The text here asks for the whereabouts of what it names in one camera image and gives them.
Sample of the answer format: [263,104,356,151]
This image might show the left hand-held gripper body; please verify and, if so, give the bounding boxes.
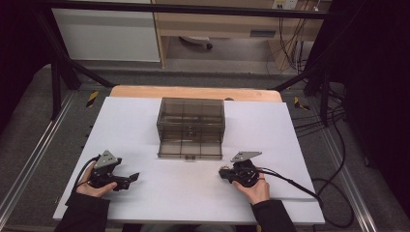
[89,149,132,191]

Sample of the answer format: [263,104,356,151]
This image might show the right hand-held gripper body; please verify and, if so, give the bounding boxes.
[230,151,263,189]

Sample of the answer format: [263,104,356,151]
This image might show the smoky transparent drawer box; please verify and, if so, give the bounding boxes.
[156,97,226,144]

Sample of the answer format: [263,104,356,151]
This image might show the person's right hand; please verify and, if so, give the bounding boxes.
[231,173,271,206]

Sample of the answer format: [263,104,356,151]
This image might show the person's left hand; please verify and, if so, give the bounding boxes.
[75,160,119,198]

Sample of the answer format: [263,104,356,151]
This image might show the white foam board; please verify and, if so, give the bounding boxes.
[52,96,326,225]

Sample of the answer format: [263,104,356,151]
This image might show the wooden table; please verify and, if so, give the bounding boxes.
[109,84,284,103]

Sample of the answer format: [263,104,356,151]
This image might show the white cabinet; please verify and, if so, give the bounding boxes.
[50,8,161,63]

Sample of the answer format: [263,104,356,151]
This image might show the office chair base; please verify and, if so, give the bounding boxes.
[179,36,214,50]

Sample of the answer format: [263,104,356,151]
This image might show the black curtain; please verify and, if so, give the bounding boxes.
[328,0,410,207]
[0,0,52,130]

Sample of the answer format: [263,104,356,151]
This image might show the wooden desk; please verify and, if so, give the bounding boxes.
[151,0,333,73]

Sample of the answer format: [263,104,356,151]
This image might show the white power outlet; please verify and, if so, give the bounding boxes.
[272,0,299,10]

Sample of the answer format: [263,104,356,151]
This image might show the left hand-held gripper cable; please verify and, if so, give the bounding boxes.
[66,154,101,206]

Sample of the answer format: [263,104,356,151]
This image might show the hand-held gripper cable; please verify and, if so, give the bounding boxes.
[66,154,101,206]
[255,107,355,229]

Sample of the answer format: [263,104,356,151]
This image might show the right hand-held gripper cable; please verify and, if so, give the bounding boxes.
[255,107,355,229]

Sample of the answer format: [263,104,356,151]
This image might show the aluminium rail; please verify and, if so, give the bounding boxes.
[317,129,378,232]
[0,91,76,220]

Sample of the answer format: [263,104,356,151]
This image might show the black floor cable bundle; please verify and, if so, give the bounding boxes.
[291,93,347,138]

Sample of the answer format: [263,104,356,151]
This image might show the black hanging cables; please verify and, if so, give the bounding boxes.
[265,15,312,76]

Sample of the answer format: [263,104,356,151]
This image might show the black metal frame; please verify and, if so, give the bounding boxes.
[32,0,337,128]

